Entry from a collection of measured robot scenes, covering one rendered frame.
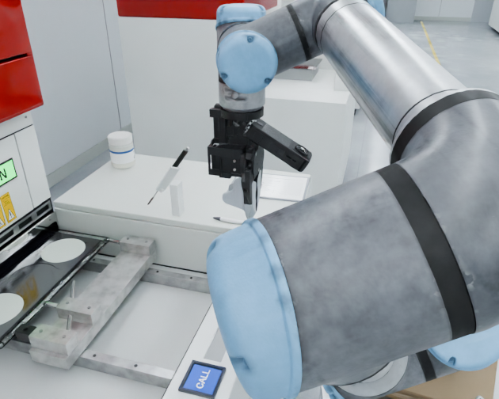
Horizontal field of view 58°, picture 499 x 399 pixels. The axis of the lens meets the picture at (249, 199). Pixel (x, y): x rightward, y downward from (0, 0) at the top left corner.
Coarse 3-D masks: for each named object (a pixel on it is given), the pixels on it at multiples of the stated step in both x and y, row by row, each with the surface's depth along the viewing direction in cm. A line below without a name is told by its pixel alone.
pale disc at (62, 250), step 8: (64, 240) 112; (72, 240) 112; (80, 240) 112; (48, 248) 109; (56, 248) 109; (64, 248) 109; (72, 248) 109; (80, 248) 109; (48, 256) 106; (56, 256) 106; (64, 256) 106; (72, 256) 106
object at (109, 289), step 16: (128, 256) 109; (144, 256) 109; (112, 272) 103; (128, 272) 103; (144, 272) 108; (96, 288) 99; (112, 288) 99; (128, 288) 101; (112, 304) 95; (64, 320) 90; (80, 336) 86; (32, 352) 83; (48, 352) 83; (80, 352) 86; (64, 368) 83
